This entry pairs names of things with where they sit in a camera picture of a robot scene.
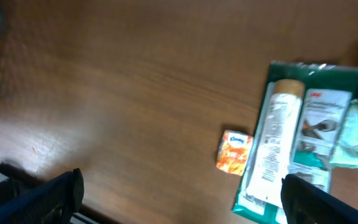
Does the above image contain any green 3M gloves packet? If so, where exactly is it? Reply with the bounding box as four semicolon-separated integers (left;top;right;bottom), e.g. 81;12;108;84
232;61;358;223

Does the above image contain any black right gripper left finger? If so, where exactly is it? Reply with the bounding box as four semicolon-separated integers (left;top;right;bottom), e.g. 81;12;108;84
0;168;85;223

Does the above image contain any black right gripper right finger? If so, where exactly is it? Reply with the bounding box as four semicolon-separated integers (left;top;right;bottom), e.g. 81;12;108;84
281;174;358;224

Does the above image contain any light green snack packet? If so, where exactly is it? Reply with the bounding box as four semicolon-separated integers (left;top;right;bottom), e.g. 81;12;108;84
330;100;358;169

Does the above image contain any white tube gold cap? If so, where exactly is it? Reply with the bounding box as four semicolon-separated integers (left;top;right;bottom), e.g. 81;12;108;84
246;79;305;207

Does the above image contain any orange tissue packet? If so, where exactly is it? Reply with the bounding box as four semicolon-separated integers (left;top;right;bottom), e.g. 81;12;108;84
216;130;254;176

